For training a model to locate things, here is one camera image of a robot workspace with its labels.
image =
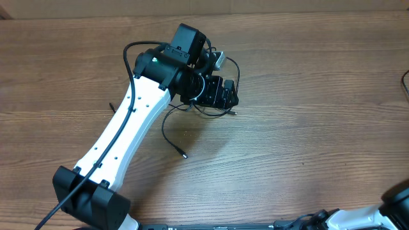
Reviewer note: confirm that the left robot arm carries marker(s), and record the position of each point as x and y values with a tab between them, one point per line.
186	67

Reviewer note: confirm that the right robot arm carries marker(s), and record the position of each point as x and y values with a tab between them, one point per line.
392	213

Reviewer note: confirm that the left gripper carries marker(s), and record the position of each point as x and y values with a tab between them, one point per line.
214	99

